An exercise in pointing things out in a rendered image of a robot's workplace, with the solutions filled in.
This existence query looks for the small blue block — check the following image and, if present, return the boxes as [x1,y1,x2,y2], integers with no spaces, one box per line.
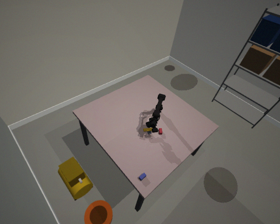
[139,173,146,180]

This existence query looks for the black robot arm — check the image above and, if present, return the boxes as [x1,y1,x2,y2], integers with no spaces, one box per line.
[146,94,166,128]

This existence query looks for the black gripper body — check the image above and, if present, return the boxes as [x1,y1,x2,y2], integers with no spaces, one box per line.
[152,127,158,133]

